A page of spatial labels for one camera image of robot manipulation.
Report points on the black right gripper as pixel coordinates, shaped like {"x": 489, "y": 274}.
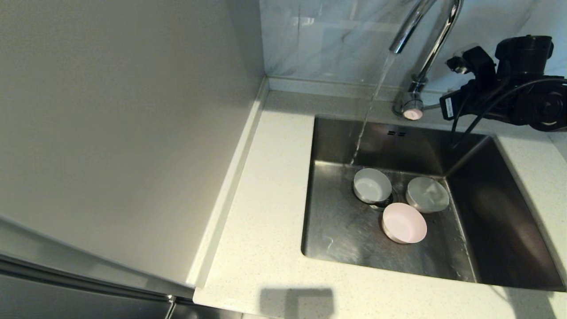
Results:
{"x": 500, "y": 104}

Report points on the white plastic bowl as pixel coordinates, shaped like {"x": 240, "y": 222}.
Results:
{"x": 428, "y": 195}

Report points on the pink plastic bowl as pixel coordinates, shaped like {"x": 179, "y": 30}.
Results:
{"x": 405, "y": 223}

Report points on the grey-blue plastic bowl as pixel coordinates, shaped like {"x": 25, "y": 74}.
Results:
{"x": 372, "y": 186}

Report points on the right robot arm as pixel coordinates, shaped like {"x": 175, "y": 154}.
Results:
{"x": 549, "y": 106}

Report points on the stainless steel sink basin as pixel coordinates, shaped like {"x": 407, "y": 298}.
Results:
{"x": 336, "y": 230}

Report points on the chrome gooseneck faucet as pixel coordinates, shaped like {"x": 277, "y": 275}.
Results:
{"x": 405, "y": 104}

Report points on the running water stream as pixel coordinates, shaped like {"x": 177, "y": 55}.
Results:
{"x": 371, "y": 104}

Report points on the tall grey cabinet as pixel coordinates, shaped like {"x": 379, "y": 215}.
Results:
{"x": 110, "y": 110}

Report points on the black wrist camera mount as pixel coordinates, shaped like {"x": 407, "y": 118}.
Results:
{"x": 480, "y": 66}

